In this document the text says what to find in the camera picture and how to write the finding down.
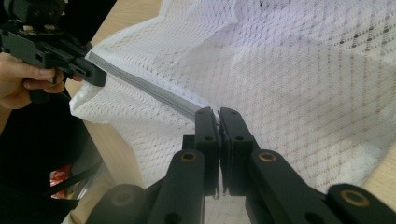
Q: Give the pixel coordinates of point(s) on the white mesh laundry bag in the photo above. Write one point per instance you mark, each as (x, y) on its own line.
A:
(280, 102)

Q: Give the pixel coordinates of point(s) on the red packet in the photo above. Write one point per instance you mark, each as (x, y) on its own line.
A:
(60, 177)

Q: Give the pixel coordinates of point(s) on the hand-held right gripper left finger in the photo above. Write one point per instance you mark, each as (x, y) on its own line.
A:
(211, 155)

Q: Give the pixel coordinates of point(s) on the white garment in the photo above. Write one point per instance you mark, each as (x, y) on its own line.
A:
(311, 28)

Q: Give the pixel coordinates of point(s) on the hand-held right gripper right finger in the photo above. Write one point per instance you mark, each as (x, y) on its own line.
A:
(235, 155)

